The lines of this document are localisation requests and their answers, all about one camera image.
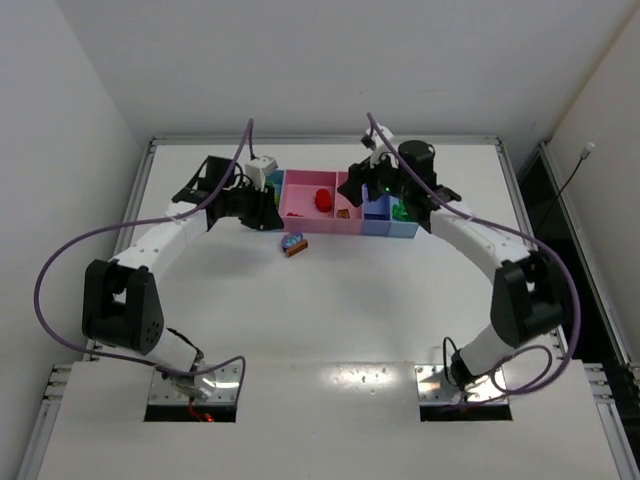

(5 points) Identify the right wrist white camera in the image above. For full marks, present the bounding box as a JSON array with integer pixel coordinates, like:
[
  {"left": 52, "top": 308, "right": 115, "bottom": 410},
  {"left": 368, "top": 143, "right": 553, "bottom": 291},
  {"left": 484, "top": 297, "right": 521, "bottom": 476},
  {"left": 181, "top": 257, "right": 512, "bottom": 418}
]
[{"left": 360, "top": 124, "right": 394, "bottom": 169}]

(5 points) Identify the white front board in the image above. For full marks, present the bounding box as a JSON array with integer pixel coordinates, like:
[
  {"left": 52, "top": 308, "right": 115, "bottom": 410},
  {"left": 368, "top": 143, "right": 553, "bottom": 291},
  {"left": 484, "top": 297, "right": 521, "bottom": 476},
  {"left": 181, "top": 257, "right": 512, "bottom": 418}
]
[{"left": 39, "top": 362, "right": 618, "bottom": 479}]

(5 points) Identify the pink divided tray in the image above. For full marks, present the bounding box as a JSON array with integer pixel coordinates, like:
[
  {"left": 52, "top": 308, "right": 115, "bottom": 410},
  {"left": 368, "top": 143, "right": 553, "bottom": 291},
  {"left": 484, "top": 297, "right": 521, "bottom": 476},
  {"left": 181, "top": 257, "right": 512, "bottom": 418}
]
[{"left": 279, "top": 169, "right": 363, "bottom": 235}]

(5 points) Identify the black wall cable with plug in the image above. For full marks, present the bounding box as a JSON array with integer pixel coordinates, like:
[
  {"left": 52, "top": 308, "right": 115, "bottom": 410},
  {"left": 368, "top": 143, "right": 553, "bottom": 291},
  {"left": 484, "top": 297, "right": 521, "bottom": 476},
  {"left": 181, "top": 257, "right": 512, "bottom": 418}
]
[{"left": 547, "top": 141, "right": 596, "bottom": 202}]

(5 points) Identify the wrist white camera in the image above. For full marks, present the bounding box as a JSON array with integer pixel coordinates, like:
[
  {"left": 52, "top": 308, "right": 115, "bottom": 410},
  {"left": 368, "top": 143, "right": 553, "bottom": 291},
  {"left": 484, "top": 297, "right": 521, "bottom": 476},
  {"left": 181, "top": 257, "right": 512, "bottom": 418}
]
[
  {"left": 360, "top": 124, "right": 394, "bottom": 169},
  {"left": 244, "top": 156, "right": 278, "bottom": 191}
]

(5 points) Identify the left light blue bin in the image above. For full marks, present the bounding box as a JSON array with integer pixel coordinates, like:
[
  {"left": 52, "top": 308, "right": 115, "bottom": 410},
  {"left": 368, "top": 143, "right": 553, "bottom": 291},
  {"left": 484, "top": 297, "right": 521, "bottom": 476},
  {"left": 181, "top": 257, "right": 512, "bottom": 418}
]
[{"left": 267, "top": 169, "right": 285, "bottom": 204}]

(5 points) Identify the right light blue bin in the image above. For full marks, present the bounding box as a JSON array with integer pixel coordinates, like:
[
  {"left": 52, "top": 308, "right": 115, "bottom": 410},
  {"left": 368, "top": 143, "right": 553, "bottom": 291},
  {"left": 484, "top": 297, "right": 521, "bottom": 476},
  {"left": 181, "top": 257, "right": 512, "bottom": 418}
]
[{"left": 389, "top": 198, "right": 418, "bottom": 238}]

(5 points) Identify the purple flower lego piece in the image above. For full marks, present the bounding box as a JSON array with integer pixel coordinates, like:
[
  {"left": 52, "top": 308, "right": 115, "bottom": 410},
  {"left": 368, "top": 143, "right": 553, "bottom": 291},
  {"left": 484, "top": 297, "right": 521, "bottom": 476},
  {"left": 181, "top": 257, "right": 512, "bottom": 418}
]
[{"left": 280, "top": 232, "right": 304, "bottom": 250}]

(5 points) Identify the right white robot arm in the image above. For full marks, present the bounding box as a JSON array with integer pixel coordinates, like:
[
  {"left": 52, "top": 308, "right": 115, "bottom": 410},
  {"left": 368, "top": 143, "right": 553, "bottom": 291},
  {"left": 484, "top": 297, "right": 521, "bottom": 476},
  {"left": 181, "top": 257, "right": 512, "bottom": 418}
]
[{"left": 338, "top": 134, "right": 574, "bottom": 389}]

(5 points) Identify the red round lego piece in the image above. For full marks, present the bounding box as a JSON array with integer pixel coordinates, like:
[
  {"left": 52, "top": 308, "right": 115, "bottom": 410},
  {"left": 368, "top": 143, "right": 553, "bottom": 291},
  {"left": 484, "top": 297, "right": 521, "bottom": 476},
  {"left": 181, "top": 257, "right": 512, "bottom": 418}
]
[{"left": 314, "top": 188, "right": 333, "bottom": 213}]

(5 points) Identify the metal base plate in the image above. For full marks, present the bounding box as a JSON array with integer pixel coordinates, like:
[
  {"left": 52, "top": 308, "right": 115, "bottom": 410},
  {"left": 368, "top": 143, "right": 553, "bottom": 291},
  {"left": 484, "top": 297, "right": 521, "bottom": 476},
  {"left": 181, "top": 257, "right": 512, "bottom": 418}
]
[
  {"left": 415, "top": 363, "right": 509, "bottom": 406},
  {"left": 148, "top": 361, "right": 244, "bottom": 407}
]

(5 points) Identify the periwinkle blue bin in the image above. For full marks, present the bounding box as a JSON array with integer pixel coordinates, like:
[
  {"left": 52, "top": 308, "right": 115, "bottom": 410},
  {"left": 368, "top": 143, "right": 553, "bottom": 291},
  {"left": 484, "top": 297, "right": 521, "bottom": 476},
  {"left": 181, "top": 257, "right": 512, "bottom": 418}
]
[{"left": 362, "top": 187, "right": 391, "bottom": 236}]

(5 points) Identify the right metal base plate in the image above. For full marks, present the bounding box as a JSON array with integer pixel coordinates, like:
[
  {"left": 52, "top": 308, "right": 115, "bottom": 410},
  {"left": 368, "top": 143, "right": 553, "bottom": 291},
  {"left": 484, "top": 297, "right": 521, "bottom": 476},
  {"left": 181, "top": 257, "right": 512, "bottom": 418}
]
[{"left": 415, "top": 363, "right": 509, "bottom": 406}]

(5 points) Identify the light blue bin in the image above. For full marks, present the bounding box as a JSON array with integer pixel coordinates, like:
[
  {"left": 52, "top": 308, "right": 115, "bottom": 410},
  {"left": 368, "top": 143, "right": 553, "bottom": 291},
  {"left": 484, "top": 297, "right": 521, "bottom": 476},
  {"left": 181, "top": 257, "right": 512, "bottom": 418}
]
[
  {"left": 267, "top": 169, "right": 285, "bottom": 204},
  {"left": 389, "top": 198, "right": 418, "bottom": 238}
]

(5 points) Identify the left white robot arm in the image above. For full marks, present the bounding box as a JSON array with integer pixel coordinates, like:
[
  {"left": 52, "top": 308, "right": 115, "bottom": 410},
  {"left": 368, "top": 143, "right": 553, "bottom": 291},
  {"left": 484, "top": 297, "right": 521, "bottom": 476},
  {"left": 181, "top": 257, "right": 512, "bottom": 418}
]
[{"left": 82, "top": 156, "right": 284, "bottom": 400}]

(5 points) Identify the purple lego brick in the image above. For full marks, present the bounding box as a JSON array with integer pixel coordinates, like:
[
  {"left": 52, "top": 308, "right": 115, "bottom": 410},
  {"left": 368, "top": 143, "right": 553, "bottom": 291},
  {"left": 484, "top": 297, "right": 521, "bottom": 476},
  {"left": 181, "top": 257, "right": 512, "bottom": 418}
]
[{"left": 364, "top": 213, "right": 389, "bottom": 221}]

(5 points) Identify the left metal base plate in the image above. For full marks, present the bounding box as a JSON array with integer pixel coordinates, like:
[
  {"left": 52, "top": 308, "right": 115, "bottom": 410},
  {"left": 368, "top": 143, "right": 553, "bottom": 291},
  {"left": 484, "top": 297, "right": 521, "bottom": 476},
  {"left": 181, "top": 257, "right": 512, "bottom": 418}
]
[{"left": 148, "top": 361, "right": 244, "bottom": 407}]

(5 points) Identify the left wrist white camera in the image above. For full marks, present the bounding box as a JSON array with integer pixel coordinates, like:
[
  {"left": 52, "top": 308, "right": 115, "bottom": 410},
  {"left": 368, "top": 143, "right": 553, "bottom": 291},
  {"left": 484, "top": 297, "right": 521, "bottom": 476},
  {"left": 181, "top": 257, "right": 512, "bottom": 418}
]
[{"left": 244, "top": 156, "right": 278, "bottom": 191}]

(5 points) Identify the green lego brick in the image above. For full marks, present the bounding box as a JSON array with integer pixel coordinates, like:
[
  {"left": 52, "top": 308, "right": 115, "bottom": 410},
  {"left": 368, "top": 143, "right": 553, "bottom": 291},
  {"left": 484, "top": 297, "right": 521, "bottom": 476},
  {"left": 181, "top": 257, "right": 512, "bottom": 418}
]
[{"left": 391, "top": 202, "right": 409, "bottom": 222}]

